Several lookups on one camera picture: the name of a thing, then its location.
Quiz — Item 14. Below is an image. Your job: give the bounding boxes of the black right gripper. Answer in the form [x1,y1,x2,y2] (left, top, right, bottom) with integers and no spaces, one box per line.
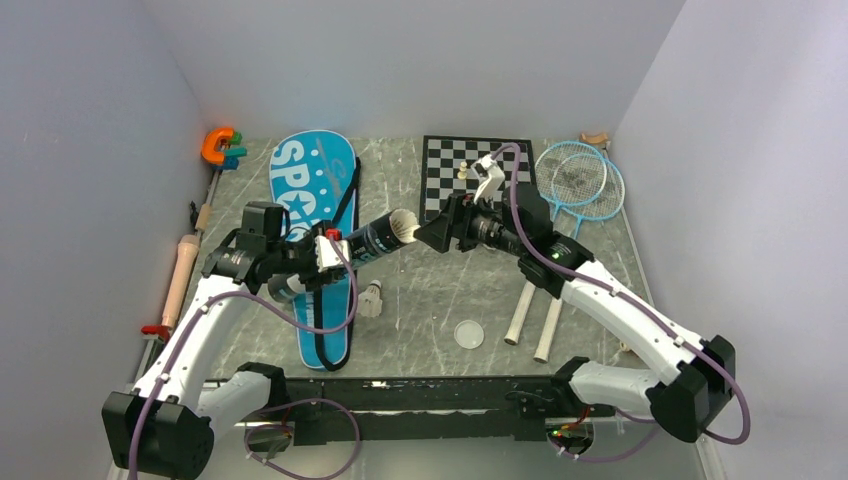
[414,189,527,257]

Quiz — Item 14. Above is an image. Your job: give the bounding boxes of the white feather shuttlecock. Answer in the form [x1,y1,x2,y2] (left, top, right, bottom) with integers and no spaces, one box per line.
[390,208,420,245]
[357,280,383,318]

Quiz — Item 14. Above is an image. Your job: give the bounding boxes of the black shuttlecock tube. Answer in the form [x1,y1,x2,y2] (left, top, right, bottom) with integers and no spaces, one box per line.
[269,209,409,302]

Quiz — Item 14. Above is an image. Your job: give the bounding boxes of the blue racket bag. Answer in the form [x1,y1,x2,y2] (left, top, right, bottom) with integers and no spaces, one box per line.
[268,129,362,373]

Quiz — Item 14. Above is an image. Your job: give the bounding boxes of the clear tube lid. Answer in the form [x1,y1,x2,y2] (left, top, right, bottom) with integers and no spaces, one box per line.
[454,320,485,350]

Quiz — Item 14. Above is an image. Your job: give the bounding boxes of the blue badminton racket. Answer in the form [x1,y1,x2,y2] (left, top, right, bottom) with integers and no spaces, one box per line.
[533,153,626,364]
[504,140,609,347]

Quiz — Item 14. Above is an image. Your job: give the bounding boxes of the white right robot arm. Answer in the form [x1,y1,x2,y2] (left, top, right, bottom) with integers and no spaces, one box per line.
[414,183,751,445]

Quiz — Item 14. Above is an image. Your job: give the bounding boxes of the cream chess pawn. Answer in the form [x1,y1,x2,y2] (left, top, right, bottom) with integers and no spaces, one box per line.
[456,161,468,181]

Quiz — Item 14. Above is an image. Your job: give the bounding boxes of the black white chessboard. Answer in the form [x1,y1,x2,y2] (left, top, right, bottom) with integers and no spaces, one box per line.
[419,135,536,221]

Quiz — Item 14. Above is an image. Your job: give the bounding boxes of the green teal toy blocks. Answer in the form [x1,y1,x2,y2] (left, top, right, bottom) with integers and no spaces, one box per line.
[220,131,247,170]

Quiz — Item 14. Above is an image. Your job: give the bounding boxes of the orange magnet toy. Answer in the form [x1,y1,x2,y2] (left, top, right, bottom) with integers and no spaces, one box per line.
[201,127,236,166]

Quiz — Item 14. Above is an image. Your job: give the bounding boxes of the red clamp piece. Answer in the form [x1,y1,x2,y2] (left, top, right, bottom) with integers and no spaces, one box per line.
[140,324,172,343]

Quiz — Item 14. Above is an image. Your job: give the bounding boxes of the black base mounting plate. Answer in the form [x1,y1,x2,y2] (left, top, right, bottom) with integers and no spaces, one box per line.
[246,375,614,446]

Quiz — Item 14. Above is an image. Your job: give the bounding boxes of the tan wooden arch block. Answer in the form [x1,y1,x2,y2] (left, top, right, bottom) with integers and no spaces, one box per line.
[579,132,610,149]

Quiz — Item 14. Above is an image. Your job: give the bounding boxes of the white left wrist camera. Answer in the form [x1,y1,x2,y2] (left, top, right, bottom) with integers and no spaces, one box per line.
[315,235,350,273]

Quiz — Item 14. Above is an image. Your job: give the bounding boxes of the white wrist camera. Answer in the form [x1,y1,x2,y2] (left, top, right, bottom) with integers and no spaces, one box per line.
[315,235,350,273]
[468,155,505,204]

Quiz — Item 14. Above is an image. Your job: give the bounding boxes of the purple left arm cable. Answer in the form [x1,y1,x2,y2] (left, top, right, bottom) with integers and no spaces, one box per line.
[127,235,362,480]

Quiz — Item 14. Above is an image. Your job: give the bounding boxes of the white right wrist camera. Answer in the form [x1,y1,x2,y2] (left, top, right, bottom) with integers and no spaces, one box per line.
[468,155,505,204]

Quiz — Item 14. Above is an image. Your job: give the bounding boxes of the beige wooden handle tool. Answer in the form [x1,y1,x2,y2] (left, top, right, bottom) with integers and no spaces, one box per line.
[161,202,211,331]

